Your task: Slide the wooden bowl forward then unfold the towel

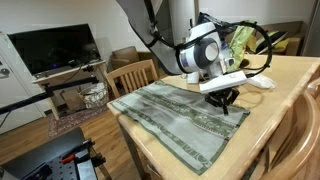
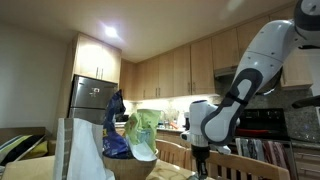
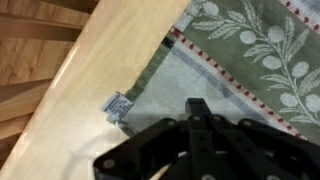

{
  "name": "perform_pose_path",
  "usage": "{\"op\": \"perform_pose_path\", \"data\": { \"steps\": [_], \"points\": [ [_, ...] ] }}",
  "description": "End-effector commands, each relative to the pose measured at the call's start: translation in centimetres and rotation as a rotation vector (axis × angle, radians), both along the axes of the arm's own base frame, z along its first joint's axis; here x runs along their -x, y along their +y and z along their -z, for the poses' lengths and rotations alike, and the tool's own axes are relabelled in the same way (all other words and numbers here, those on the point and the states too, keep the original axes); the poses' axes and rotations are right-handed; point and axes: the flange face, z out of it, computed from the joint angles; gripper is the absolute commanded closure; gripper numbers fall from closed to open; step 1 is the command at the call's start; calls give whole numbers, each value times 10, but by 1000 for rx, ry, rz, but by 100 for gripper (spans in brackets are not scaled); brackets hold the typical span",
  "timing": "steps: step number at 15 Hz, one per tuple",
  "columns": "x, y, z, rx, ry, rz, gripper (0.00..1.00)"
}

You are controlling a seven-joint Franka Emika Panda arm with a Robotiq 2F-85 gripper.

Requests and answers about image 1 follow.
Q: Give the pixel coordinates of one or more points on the wooden sofa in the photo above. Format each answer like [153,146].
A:
[293,28]

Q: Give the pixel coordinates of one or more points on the black television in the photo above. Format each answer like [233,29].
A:
[53,46]

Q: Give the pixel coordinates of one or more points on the wooden slatted chair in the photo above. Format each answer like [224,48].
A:
[133,78]

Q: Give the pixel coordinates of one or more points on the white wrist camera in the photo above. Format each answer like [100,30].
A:
[223,81]

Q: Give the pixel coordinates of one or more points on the blue chip bag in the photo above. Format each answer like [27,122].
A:
[216,23]

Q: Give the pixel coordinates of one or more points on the green chip bag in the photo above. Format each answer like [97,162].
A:
[241,43]

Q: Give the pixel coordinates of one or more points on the wooden bowl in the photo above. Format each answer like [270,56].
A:
[246,63]

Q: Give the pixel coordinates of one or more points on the white door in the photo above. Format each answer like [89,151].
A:
[16,100]

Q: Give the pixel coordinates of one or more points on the yellow cushion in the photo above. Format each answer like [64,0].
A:
[283,46]

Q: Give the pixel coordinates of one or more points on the black mounting bar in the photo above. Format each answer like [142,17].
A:
[30,99]

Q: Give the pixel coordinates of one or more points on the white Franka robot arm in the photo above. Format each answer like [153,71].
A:
[200,53]

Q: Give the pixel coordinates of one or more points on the striped cushion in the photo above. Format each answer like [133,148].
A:
[273,40]

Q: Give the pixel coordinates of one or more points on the round-back wooden chair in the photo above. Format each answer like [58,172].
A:
[300,146]

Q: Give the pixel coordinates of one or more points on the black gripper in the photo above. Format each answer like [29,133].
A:
[222,96]

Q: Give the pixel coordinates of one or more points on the patterned rug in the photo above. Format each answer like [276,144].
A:
[73,120]

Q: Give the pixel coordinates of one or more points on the wooden television stand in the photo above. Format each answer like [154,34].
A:
[66,74]

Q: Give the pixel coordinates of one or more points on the cardboard box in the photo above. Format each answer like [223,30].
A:
[125,56]

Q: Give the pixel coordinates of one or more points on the green patterned towel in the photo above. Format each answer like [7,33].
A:
[180,123]

